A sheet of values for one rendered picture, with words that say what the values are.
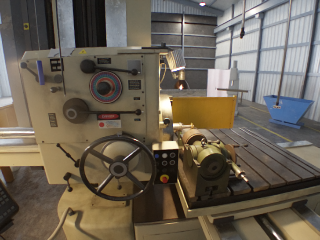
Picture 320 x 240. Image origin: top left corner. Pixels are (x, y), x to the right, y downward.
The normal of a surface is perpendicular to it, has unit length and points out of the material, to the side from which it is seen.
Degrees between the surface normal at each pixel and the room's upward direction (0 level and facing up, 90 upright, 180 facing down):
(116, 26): 90
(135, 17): 90
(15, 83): 90
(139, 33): 90
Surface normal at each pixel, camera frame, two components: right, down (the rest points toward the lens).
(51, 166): 0.12, 0.29
